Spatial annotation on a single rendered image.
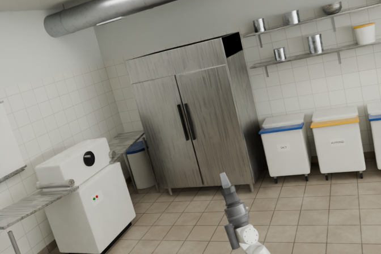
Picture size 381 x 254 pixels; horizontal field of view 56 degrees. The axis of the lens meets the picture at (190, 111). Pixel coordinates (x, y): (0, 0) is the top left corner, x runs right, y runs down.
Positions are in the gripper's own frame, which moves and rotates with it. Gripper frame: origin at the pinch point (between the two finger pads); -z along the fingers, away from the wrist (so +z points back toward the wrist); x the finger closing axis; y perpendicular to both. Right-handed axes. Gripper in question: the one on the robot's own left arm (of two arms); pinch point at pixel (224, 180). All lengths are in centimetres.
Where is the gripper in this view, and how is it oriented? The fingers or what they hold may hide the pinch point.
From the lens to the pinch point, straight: 151.7
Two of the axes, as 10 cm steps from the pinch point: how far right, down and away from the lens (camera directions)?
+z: 3.3, 9.2, -2.0
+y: -9.3, 3.5, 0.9
